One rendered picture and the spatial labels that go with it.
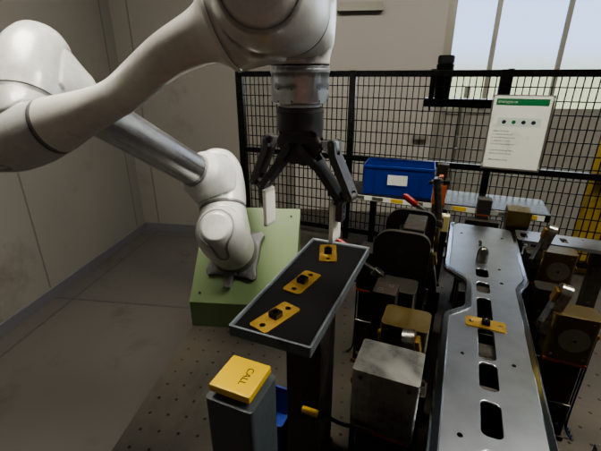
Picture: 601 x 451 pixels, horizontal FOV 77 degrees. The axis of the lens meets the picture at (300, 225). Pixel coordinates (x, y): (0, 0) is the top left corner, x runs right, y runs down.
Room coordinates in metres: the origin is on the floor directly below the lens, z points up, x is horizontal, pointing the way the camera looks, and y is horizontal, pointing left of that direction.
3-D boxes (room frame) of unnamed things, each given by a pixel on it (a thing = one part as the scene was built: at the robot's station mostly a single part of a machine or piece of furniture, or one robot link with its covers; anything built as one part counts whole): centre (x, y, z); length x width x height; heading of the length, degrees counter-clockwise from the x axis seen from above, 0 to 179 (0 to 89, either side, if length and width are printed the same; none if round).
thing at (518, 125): (1.61, -0.91, 1.30); 0.23 x 0.02 x 0.31; 67
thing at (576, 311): (0.69, -0.62, 0.87); 0.12 x 0.07 x 0.35; 67
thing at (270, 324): (0.51, 0.04, 1.17); 0.08 x 0.04 x 0.01; 139
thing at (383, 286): (0.70, -0.19, 0.90); 0.05 x 0.05 x 0.40; 67
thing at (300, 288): (0.62, 0.00, 1.17); 0.08 x 0.04 x 0.01; 148
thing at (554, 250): (1.00, -0.78, 0.87); 0.12 x 0.07 x 0.35; 67
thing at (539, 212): (1.61, -0.58, 1.02); 0.90 x 0.22 x 0.03; 67
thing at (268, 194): (0.65, 0.06, 1.30); 0.03 x 0.01 x 0.07; 148
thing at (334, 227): (0.58, -0.06, 1.30); 0.03 x 0.01 x 0.07; 148
